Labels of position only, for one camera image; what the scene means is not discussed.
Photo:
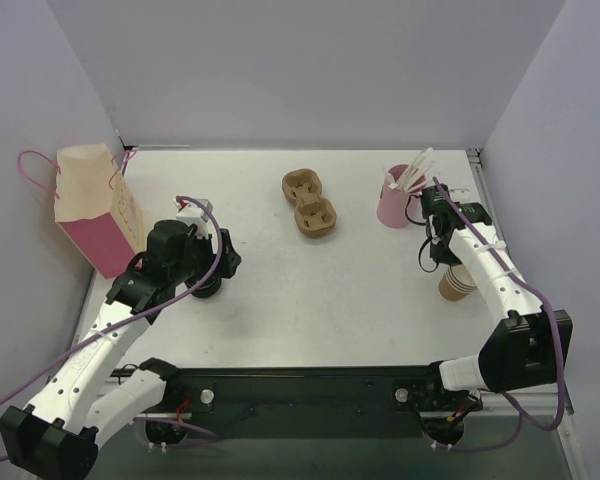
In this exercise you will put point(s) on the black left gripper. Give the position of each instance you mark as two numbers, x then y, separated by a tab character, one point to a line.
225	253

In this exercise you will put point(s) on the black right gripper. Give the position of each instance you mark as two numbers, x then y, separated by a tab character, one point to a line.
434	209

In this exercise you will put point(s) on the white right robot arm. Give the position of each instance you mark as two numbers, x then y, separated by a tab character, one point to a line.
529	344

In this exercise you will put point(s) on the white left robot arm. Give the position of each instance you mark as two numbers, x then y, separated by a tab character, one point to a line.
59	433

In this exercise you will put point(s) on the pink straw holder cup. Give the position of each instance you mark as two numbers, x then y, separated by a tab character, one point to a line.
396	208

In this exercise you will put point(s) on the stack of brown paper cups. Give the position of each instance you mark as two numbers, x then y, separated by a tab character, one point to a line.
456	283

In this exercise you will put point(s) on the brown pulp cup carrier stack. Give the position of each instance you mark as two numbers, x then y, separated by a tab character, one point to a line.
314	214

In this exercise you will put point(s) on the pink paper gift bag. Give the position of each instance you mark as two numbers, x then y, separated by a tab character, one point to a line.
94	206

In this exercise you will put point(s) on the aluminium frame rail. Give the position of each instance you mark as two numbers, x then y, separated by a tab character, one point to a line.
485	200

